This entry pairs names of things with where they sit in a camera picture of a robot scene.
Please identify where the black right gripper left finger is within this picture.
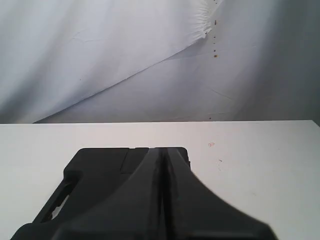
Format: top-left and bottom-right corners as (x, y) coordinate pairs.
(53, 148), (164, 240)

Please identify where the black plastic carrying case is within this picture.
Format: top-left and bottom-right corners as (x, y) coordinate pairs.
(13, 147), (196, 240)

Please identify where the white backdrop cloth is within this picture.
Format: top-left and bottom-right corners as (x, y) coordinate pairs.
(0, 0), (320, 124)

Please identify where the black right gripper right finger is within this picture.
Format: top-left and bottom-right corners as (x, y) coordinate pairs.
(161, 148), (277, 240)

